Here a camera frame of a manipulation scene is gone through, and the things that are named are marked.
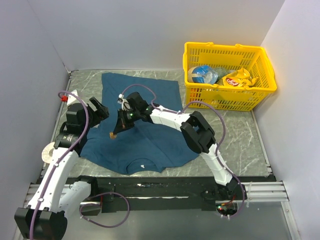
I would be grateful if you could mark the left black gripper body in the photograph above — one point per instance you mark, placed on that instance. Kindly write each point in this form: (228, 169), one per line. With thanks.
(93, 118)

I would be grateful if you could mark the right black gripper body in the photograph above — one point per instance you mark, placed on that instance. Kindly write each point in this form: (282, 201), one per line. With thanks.
(134, 114)

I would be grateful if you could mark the small round brooch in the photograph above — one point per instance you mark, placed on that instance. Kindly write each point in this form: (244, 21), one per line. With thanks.
(112, 135)

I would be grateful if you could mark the blue t-shirt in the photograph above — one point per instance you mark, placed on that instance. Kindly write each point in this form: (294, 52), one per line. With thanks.
(146, 146)

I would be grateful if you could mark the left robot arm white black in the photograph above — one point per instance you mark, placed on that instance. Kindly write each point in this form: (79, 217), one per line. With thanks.
(46, 215)

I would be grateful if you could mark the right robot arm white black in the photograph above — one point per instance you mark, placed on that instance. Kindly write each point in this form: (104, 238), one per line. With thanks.
(197, 132)

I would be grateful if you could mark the blue wrapped toilet paper roll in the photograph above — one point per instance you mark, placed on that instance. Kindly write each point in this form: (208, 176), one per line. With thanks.
(47, 153)

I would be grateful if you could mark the blue clear plastic package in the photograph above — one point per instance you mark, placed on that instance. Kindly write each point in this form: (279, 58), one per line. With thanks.
(202, 75)

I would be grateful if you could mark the yellow plastic basket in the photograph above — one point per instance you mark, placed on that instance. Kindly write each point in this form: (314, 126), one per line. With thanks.
(224, 59)

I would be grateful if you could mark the yellow chips bag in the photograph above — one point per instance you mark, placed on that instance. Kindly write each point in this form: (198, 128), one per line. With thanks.
(238, 78)

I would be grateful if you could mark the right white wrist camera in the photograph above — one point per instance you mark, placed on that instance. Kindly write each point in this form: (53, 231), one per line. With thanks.
(125, 106)

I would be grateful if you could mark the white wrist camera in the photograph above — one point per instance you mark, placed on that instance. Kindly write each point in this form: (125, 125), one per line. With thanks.
(125, 106)
(69, 99)

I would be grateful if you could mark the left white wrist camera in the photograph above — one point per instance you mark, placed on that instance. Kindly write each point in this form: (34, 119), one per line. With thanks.
(69, 99)

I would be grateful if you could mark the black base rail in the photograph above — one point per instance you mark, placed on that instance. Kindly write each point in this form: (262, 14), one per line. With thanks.
(173, 193)

